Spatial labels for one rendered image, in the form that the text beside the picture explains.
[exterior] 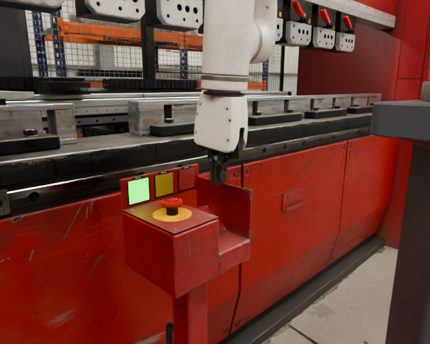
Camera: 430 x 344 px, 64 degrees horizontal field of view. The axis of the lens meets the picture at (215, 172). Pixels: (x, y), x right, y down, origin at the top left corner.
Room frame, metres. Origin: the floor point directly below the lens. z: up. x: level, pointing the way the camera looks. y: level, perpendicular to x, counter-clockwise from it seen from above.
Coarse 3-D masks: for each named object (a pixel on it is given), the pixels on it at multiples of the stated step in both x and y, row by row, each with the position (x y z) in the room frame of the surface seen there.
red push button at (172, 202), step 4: (164, 200) 0.59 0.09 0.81; (168, 200) 0.59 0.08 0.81; (172, 200) 0.59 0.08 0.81; (176, 200) 0.59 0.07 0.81; (180, 200) 0.59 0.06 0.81; (164, 204) 0.58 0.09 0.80; (168, 204) 0.58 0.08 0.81; (172, 204) 0.58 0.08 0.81; (176, 204) 0.58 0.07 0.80; (180, 204) 0.58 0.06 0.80; (168, 208) 0.59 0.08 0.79; (172, 208) 0.58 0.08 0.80; (176, 208) 0.59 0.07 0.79; (168, 212) 0.59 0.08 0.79; (172, 212) 0.58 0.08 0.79; (176, 212) 0.59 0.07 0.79
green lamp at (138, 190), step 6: (138, 180) 0.64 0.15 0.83; (144, 180) 0.65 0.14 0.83; (132, 186) 0.63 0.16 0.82; (138, 186) 0.64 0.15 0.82; (144, 186) 0.65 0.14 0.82; (132, 192) 0.63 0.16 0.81; (138, 192) 0.64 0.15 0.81; (144, 192) 0.65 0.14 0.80; (132, 198) 0.63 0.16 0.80; (138, 198) 0.64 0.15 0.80; (144, 198) 0.65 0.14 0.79
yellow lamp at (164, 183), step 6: (168, 174) 0.69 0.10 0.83; (156, 180) 0.67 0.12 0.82; (162, 180) 0.68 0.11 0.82; (168, 180) 0.69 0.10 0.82; (156, 186) 0.67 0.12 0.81; (162, 186) 0.68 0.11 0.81; (168, 186) 0.69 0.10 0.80; (156, 192) 0.67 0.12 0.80; (162, 192) 0.68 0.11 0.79; (168, 192) 0.69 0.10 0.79
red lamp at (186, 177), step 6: (192, 168) 0.74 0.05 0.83; (180, 174) 0.72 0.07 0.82; (186, 174) 0.73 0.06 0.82; (192, 174) 0.74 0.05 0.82; (180, 180) 0.72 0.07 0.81; (186, 180) 0.73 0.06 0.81; (192, 180) 0.74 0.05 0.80; (180, 186) 0.72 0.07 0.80; (186, 186) 0.73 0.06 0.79; (192, 186) 0.74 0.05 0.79
